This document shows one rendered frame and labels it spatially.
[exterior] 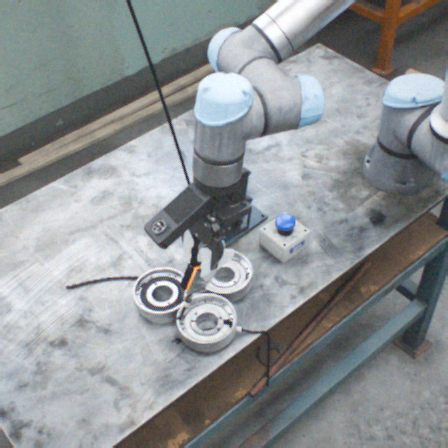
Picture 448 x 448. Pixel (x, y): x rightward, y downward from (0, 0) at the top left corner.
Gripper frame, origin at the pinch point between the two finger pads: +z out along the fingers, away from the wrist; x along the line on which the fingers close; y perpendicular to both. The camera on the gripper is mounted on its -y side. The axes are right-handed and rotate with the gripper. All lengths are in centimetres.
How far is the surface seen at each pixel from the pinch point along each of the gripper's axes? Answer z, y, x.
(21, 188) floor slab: 92, 27, 142
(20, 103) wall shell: 69, 40, 164
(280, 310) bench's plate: 10.9, 13.5, -8.5
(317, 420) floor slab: 87, 47, -4
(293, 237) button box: 5.0, 23.9, 0.3
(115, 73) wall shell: 69, 85, 165
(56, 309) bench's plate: 15.6, -17.7, 18.3
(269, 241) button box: 6.8, 20.7, 3.4
